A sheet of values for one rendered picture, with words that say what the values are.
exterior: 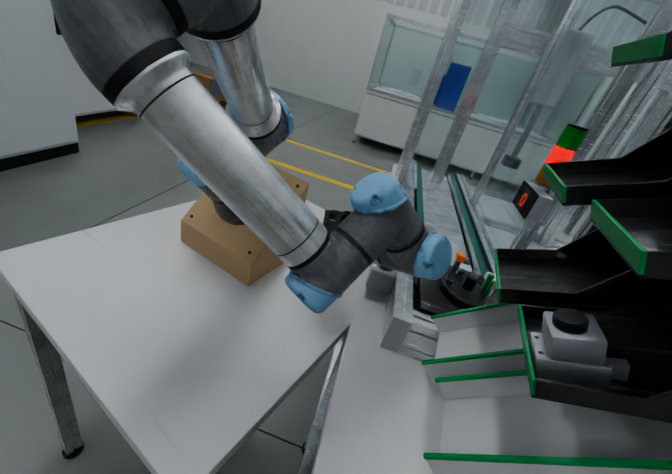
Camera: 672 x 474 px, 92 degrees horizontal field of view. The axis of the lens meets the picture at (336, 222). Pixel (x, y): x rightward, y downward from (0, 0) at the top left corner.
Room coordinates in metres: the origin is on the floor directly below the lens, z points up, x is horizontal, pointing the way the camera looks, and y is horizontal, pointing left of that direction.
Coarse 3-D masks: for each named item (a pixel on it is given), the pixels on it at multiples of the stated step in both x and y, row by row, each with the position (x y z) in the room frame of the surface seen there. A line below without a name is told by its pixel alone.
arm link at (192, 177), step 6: (180, 162) 0.61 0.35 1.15; (180, 168) 0.61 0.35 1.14; (186, 168) 0.60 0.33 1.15; (186, 174) 0.60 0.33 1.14; (192, 174) 0.59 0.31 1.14; (192, 180) 0.61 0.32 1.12; (198, 180) 0.60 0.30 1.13; (198, 186) 0.62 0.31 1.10; (204, 186) 0.61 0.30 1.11; (204, 192) 0.64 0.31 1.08; (210, 192) 0.63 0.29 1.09; (210, 198) 0.67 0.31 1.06; (216, 198) 0.65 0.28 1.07
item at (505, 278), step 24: (576, 240) 0.48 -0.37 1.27; (600, 240) 0.48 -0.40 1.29; (504, 264) 0.49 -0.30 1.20; (528, 264) 0.48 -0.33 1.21; (552, 264) 0.48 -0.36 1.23; (576, 264) 0.47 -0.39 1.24; (600, 264) 0.47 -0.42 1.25; (624, 264) 0.46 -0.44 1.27; (504, 288) 0.39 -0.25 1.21; (528, 288) 0.41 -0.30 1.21; (552, 288) 0.41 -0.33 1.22; (576, 288) 0.41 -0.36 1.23; (600, 288) 0.36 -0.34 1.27; (624, 288) 0.36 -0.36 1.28; (648, 288) 0.35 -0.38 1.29
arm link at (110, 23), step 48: (96, 0) 0.30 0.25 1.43; (144, 0) 0.33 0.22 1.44; (96, 48) 0.30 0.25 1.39; (144, 48) 0.31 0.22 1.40; (144, 96) 0.31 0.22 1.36; (192, 96) 0.33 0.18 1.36; (192, 144) 0.32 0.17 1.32; (240, 144) 0.34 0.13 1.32; (240, 192) 0.32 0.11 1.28; (288, 192) 0.36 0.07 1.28; (288, 240) 0.33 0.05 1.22; (336, 240) 0.38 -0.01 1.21; (336, 288) 0.34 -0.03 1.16
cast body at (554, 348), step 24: (552, 312) 0.29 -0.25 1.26; (576, 312) 0.28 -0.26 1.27; (552, 336) 0.26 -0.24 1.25; (576, 336) 0.26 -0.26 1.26; (600, 336) 0.26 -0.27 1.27; (552, 360) 0.25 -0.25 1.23; (576, 360) 0.25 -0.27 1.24; (600, 360) 0.25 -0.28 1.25; (624, 360) 0.26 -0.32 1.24; (576, 384) 0.25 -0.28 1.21; (600, 384) 0.24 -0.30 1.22
